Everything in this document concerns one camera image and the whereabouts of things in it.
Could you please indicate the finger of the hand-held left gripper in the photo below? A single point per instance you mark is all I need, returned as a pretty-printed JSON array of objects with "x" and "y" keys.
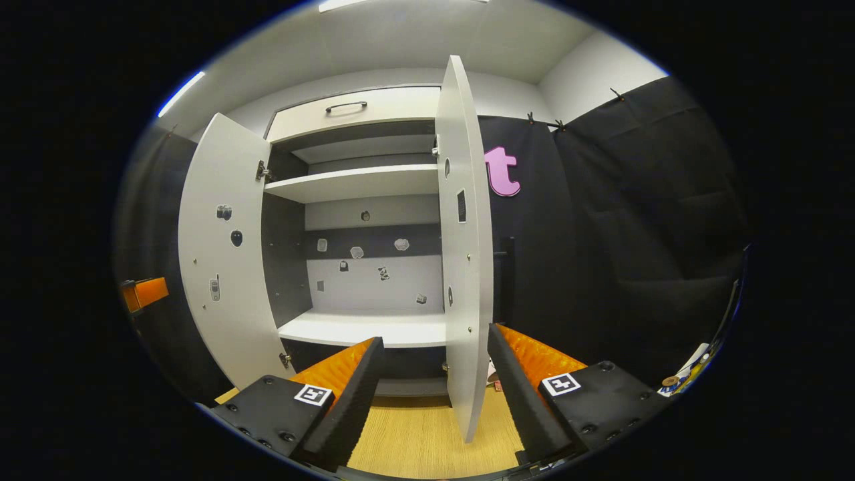
[{"x": 150, "y": 292}]

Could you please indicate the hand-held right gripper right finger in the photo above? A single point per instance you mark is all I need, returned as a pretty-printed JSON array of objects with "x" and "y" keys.
[{"x": 521, "y": 401}]

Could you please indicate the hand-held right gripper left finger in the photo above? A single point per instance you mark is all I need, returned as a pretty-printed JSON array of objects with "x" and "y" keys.
[{"x": 354, "y": 407}]

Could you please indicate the beige double-door shoe cabinet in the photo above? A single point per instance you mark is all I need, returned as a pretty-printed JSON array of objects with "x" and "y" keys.
[{"x": 367, "y": 327}]

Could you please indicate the beige cabinet door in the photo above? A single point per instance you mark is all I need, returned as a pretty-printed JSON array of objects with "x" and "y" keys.
[
  {"x": 474, "y": 300},
  {"x": 227, "y": 321}
]

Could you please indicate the round wooden disc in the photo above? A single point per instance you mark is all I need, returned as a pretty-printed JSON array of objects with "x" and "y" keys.
[{"x": 670, "y": 381}]

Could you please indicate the heap of small items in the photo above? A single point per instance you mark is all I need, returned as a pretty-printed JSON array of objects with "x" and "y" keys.
[{"x": 695, "y": 361}]

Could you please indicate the long ceiling light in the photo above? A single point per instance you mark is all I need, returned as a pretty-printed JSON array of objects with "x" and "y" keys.
[
  {"x": 182, "y": 93},
  {"x": 340, "y": 5}
]

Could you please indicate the black backdrop cloth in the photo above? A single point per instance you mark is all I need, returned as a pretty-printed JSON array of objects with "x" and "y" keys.
[{"x": 634, "y": 234}]

